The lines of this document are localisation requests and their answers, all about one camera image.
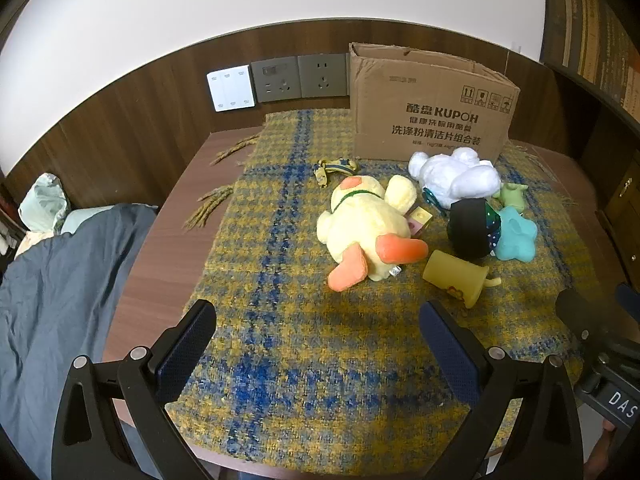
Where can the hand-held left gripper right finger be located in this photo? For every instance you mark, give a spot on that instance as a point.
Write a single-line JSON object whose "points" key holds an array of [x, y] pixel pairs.
{"points": [[450, 350]]}

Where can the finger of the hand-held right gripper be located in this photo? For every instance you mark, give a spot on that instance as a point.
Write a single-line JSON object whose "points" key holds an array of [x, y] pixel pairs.
{"points": [[580, 312], [631, 297]]}

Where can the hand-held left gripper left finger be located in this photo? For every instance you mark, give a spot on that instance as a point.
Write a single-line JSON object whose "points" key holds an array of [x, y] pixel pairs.
{"points": [[187, 345]]}

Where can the four-colour toy cube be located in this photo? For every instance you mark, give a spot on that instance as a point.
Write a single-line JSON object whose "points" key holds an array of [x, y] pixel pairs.
{"points": [[421, 220]]}

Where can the white plush toy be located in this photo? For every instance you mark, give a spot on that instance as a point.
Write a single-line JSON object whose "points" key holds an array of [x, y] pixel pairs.
{"points": [[460, 177]]}

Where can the brown cardboard box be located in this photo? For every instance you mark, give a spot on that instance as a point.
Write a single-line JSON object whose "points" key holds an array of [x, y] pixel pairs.
{"points": [[425, 110]]}

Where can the yellow plastic cup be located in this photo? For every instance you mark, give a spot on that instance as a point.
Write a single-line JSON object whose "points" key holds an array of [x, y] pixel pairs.
{"points": [[452, 275]]}

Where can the wooden cabinet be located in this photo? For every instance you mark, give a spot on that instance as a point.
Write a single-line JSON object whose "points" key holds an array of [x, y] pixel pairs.
{"points": [[622, 220]]}

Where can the teal star-shaped toy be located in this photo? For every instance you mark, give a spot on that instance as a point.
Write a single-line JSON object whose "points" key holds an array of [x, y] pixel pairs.
{"points": [[517, 235]]}

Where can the yellow and blue checked blanket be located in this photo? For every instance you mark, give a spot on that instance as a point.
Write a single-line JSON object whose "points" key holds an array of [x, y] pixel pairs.
{"points": [[300, 330]]}

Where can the small green toy figure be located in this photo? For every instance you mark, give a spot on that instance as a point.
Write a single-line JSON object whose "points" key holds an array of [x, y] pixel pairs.
{"points": [[512, 196]]}

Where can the blue-grey duvet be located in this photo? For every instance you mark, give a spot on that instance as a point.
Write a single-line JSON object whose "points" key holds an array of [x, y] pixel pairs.
{"points": [[55, 300]]}

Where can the teal carabiner clip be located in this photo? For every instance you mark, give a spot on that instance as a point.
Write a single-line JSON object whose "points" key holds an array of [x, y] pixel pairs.
{"points": [[433, 201]]}

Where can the yellow duck plush toy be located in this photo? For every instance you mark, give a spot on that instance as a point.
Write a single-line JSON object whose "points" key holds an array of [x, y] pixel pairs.
{"points": [[362, 225]]}

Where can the light green bed sheet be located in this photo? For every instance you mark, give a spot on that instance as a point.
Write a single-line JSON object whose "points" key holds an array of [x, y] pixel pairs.
{"points": [[80, 220]]}

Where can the pale green pillow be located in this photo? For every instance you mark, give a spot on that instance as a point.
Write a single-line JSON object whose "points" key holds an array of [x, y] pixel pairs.
{"points": [[44, 202]]}

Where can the bookshelf with brown books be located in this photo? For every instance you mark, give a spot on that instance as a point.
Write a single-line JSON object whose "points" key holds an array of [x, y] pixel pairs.
{"points": [[595, 25]]}

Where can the white wall switch panel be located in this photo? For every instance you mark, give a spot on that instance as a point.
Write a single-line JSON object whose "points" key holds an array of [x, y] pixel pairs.
{"points": [[230, 87]]}

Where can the grey wall socket with switch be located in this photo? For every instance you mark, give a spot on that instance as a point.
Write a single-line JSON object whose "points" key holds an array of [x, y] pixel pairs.
{"points": [[275, 79]]}

